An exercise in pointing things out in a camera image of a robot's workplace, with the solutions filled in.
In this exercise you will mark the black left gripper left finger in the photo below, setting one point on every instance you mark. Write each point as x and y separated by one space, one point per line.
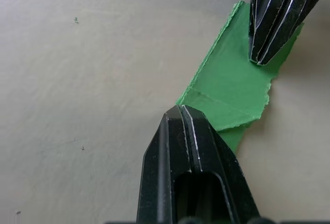
157 172

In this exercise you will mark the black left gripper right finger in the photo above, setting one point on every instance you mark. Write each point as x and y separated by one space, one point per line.
219 154

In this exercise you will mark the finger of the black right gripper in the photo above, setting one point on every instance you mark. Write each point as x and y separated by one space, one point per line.
296 9
268 9

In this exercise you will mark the green paper sheet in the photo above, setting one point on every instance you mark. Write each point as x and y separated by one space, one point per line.
229 79

